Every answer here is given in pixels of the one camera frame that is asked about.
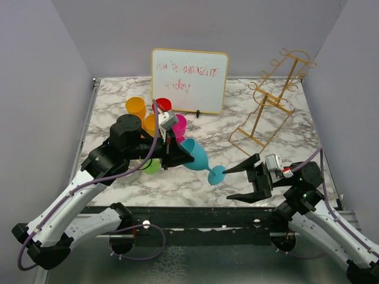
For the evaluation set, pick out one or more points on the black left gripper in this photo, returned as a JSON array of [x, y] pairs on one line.
[[173, 154]]

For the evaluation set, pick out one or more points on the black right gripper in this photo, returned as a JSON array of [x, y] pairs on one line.
[[260, 177]]

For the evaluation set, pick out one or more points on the pink wine glass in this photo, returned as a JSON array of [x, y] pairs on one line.
[[180, 128]]

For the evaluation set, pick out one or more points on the green wine glass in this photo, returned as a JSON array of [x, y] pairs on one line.
[[151, 167]]

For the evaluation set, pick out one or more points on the teal wine glass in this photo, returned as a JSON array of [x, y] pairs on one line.
[[201, 161]]

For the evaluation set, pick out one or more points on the yellow wine glass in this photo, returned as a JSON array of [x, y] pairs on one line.
[[149, 124], [136, 106]]

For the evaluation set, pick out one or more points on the red wine glass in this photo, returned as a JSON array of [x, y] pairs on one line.
[[163, 105]]

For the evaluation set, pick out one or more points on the gold wire glass rack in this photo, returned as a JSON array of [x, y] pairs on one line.
[[298, 62]]

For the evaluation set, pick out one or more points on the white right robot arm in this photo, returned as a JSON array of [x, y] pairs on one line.
[[307, 211]]

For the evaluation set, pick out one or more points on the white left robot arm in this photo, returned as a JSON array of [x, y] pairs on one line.
[[49, 238]]

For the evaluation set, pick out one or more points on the yellow framed whiteboard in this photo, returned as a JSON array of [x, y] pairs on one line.
[[194, 81]]

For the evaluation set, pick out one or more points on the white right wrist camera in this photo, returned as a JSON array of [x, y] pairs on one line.
[[275, 166]]

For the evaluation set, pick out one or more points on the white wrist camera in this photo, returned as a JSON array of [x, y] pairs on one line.
[[167, 120], [275, 166]]

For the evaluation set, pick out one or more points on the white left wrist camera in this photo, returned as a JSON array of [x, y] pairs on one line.
[[167, 120]]

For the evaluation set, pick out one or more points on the black front mounting rail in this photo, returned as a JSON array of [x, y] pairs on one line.
[[203, 226]]

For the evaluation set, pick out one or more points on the aluminium left side rail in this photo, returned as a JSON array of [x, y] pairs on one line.
[[88, 114]]

